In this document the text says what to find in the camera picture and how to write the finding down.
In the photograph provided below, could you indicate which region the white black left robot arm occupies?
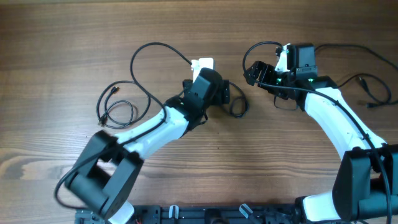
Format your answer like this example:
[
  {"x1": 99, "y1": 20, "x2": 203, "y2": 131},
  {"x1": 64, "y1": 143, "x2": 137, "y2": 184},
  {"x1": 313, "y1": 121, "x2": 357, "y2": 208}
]
[{"x1": 63, "y1": 68, "x2": 229, "y2": 223}]

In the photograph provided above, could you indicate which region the black cable gold usb plug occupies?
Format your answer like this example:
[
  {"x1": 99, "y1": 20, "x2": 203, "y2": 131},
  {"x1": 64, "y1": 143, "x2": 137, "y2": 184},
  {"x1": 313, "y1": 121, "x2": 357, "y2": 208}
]
[{"x1": 96, "y1": 80, "x2": 151, "y2": 129}]

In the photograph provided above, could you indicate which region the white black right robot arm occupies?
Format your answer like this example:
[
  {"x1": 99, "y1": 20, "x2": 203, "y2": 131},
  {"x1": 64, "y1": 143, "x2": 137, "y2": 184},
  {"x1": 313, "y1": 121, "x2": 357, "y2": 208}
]
[{"x1": 243, "y1": 44, "x2": 397, "y2": 223}]

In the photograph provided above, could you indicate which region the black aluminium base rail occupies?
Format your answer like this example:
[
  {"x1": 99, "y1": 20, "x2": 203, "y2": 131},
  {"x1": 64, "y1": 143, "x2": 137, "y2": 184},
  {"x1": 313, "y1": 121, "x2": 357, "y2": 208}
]
[{"x1": 74, "y1": 203, "x2": 371, "y2": 224}]

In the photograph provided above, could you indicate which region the long thin black cable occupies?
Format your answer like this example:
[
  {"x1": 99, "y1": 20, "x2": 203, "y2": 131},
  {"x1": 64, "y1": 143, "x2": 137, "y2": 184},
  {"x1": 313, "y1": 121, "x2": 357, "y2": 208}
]
[{"x1": 313, "y1": 43, "x2": 398, "y2": 109}]

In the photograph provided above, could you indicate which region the short thick black cable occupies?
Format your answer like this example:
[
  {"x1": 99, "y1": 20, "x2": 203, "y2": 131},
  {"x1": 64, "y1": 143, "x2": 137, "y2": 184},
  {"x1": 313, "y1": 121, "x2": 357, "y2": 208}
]
[{"x1": 219, "y1": 81, "x2": 249, "y2": 119}]

